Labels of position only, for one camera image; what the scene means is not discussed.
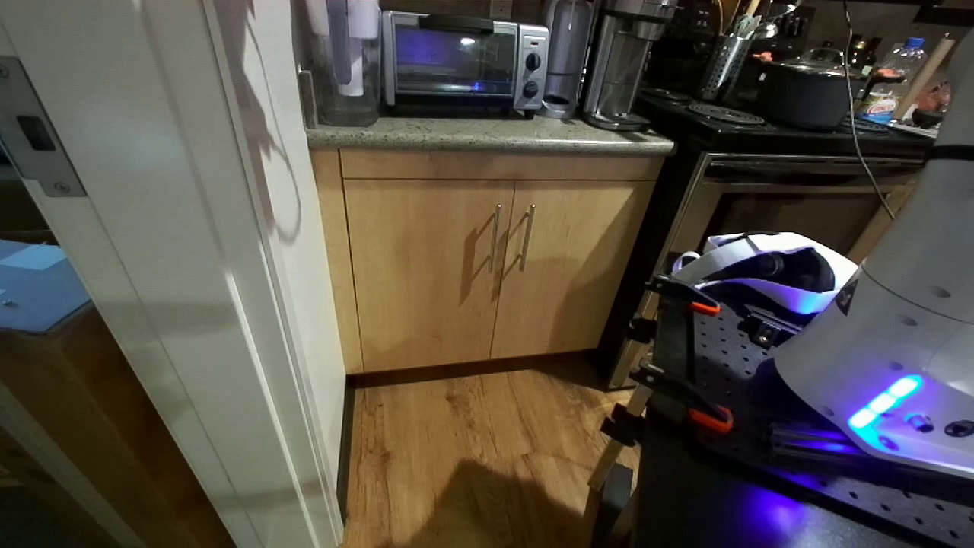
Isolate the light wood cabinet door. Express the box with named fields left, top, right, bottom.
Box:
left=344, top=179, right=506, bottom=375
left=492, top=179, right=653, bottom=363

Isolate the light wood kitchen cabinet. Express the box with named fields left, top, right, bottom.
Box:
left=306, top=145, right=671, bottom=379

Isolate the grey speckled stone countertop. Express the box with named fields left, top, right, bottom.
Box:
left=304, top=112, right=679, bottom=158

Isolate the black clamp with orange tip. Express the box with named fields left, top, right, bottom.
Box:
left=599, top=363, right=739, bottom=449
left=624, top=270, right=724, bottom=350

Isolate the silver toaster oven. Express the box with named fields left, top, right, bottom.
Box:
left=376, top=10, right=553, bottom=117

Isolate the silver tall kitchen appliance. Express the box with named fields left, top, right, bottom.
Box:
left=542, top=0, right=603, bottom=120

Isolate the black and silver coffee machine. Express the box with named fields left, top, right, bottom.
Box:
left=580, top=0, right=679, bottom=135

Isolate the clear water filter pitcher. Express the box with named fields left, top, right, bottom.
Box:
left=299, top=0, right=387, bottom=128

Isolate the white rounded plastic shell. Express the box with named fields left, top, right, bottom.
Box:
left=668, top=228, right=860, bottom=318

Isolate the black kitchen stove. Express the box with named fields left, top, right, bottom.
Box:
left=598, top=86, right=941, bottom=388

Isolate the metal utensil holder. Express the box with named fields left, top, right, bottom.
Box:
left=698, top=30, right=760, bottom=104

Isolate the white refrigerator door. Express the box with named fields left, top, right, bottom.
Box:
left=0, top=0, right=350, bottom=548

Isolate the black cooking pot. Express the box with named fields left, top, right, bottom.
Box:
left=753, top=53, right=866, bottom=135

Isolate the clear plastic bottle blue cap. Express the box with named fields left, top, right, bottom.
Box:
left=860, top=32, right=930, bottom=131

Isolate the blue flat sheet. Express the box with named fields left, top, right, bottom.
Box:
left=0, top=236, right=94, bottom=338

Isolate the metal door strike plate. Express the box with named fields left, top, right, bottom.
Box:
left=0, top=53, right=92, bottom=201

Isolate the wooden stick utensil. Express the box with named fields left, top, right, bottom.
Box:
left=896, top=27, right=963, bottom=123

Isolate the metal cabinet door handle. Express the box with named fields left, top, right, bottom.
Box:
left=499, top=203, right=540, bottom=289

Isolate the thin dark hanging cable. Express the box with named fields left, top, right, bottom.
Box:
left=836, top=0, right=901, bottom=223

